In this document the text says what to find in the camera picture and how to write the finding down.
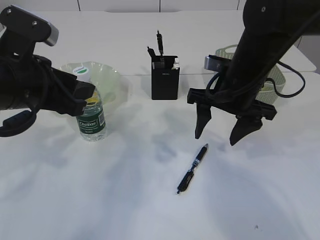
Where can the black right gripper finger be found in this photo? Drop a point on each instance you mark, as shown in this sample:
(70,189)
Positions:
(203,116)
(244,126)

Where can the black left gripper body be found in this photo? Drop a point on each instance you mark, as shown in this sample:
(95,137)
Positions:
(55,90)

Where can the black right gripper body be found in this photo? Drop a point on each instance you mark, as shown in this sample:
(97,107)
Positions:
(207,98)

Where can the yellow utility knife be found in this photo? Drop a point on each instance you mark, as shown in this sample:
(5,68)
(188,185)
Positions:
(176,67)

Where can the teal utility knife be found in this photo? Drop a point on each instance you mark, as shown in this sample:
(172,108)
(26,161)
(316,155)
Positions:
(176,61)

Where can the clear plastic water bottle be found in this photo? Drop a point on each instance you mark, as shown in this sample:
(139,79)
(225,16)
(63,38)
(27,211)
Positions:
(92,124)

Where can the black pen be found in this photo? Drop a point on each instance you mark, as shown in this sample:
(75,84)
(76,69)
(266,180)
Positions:
(151,53)
(160,46)
(185,182)

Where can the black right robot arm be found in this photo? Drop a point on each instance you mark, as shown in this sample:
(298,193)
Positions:
(271,27)

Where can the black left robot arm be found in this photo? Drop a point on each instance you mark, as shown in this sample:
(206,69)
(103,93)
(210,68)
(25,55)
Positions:
(14,97)

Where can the black square pen holder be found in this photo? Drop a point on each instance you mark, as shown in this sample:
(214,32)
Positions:
(165,82)

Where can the green ruffled glass plate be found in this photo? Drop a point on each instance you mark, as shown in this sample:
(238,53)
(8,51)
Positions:
(103,76)

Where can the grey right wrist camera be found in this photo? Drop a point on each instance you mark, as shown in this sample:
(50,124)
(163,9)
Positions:
(216,63)

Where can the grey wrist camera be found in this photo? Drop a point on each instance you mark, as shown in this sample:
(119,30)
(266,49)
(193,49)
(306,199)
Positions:
(216,63)
(23,30)

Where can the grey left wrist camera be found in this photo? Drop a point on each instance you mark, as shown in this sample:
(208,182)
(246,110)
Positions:
(23,30)

